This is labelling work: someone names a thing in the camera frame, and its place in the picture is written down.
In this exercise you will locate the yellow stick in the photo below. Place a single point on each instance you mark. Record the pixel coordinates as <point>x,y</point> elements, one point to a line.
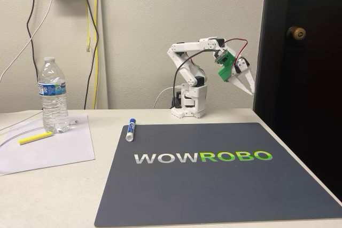
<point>34,138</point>

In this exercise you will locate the clear plastic water bottle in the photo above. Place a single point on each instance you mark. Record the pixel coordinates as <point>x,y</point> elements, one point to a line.
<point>53,100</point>

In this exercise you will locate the blue dry erase marker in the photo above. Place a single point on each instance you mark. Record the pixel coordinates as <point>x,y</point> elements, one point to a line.
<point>131,129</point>

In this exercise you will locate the dark grey WOWROBO mat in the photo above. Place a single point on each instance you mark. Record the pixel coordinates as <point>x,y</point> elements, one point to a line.
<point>213,185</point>

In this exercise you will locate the brass door knob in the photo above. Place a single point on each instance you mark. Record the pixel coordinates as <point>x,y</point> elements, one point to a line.
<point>296,33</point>

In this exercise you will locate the black door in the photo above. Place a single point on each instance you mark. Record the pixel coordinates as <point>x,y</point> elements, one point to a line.
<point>307,105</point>

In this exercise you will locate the white paper sheet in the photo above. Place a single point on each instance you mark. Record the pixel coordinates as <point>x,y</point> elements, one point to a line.
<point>53,153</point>

